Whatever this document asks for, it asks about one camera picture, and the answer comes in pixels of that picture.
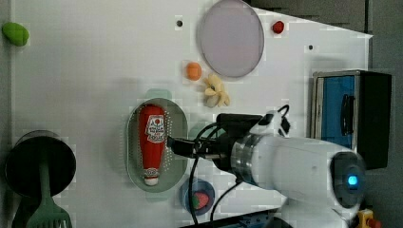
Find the black utensil holder pot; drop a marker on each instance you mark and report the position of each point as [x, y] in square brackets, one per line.
[22, 168]

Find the peeled yellow banana toy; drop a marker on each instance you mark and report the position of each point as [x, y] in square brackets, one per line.
[215, 92]

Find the red strawberry toy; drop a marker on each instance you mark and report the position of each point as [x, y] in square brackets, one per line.
[199, 200]

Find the green oval strainer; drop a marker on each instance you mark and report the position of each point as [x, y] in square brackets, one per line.
[172, 167]

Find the blue metal frame rail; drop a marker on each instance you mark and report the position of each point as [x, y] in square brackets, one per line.
[261, 219]

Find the red ketchup bottle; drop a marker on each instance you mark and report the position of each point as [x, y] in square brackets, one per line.
[152, 141]

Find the green slotted spatula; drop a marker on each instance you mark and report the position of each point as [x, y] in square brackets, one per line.
[48, 214]

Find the blue small bowl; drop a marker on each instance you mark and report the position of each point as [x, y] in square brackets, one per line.
[198, 185]

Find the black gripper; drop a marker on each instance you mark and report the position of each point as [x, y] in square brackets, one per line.
[234, 128]

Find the small orange fruit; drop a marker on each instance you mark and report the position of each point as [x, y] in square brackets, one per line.
[193, 71]

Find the red tomato toy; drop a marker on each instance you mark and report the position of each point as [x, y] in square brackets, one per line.
[278, 27]

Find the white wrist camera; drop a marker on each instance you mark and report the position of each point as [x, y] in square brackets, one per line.
[274, 122]

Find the lilac round plate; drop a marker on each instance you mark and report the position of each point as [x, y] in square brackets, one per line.
[231, 38]

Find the green cup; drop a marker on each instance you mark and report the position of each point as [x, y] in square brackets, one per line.
[199, 129]

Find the yellow red emergency button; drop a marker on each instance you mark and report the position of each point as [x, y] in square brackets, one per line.
[367, 220]

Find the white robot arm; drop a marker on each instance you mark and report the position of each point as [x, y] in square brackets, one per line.
[322, 181]

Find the black silver toaster oven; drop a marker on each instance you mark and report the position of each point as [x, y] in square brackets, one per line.
[352, 108]

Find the green lime toy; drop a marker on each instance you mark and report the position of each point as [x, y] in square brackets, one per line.
[16, 33]

